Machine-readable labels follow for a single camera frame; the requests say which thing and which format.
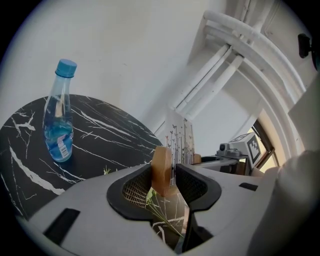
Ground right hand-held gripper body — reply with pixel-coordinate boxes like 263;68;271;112
216;132;264;174

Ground blue plastic bottle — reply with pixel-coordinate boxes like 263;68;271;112
42;58;78;163

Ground thin white pipe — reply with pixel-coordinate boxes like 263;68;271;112
172;44;227;110
176;47;234;112

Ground small wooden box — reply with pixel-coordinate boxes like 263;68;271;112
151;109;202;198

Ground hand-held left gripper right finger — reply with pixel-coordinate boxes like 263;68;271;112
175;163;266;255

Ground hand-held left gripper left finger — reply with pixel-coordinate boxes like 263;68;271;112
27;164;176;256

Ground thick white pipe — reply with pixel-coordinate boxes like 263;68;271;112
183;54;245;120

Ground black round device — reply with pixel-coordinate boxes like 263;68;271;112
297;33;320;71

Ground bright window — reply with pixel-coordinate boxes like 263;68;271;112
251;109;280;171

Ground person's right forearm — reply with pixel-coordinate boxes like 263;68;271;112
252;149;320;256

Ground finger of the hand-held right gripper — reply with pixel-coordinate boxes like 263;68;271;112
199;155;248;169

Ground round black marble table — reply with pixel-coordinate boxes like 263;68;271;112
0;93;193;253

